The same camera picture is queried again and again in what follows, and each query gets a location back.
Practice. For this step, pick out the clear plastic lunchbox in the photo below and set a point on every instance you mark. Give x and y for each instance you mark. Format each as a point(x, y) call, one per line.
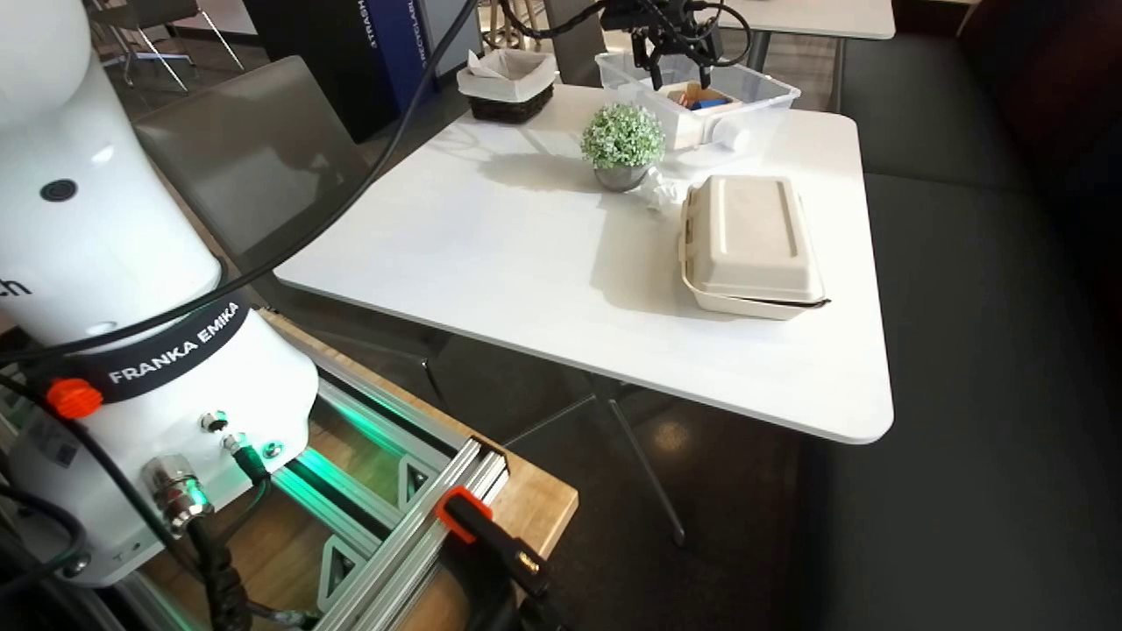
point(757, 92)

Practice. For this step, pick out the grey folding chair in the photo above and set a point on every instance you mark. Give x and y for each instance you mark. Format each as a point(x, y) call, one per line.
point(248, 162)

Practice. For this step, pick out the small white cylinder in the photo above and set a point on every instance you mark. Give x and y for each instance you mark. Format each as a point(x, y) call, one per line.
point(726, 135)

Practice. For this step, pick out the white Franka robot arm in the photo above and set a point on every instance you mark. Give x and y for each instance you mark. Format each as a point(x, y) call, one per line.
point(107, 231)

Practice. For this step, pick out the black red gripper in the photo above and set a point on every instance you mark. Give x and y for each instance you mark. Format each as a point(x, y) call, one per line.
point(652, 16)

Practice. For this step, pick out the dark cabinet with blue panel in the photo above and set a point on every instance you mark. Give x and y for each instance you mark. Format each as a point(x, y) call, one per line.
point(362, 55)

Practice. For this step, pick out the beige clamshell takeout container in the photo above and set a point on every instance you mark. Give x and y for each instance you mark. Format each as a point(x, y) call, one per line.
point(748, 241)

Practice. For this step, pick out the orange black clamp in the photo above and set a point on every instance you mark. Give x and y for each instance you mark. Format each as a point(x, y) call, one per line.
point(478, 519)

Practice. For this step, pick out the white basket with black base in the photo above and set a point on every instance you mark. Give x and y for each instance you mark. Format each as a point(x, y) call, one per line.
point(511, 81)

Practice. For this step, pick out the dark bench sofa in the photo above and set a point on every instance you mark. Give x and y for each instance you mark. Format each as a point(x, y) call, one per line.
point(993, 350)

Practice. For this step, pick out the white side table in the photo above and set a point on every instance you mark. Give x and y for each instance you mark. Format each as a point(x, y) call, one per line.
point(817, 16)

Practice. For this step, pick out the wooden base board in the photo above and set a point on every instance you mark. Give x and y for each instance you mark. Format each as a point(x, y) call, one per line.
point(536, 502)

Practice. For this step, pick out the small green potted plant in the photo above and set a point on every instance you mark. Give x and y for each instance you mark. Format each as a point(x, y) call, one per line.
point(622, 137)

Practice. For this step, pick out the crumpled clear plastic wrap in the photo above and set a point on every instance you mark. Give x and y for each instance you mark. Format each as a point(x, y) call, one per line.
point(666, 194)

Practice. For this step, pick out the small wooden letter block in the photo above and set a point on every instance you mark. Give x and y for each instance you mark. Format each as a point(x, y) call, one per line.
point(693, 92)

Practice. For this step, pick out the aluminium rail frame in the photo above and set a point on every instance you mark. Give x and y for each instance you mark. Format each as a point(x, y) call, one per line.
point(398, 539)

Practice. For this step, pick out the metal frame chair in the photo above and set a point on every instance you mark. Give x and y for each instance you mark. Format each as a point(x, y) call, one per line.
point(152, 38)

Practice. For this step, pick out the blue block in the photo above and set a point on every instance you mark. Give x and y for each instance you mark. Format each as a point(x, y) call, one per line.
point(710, 99)

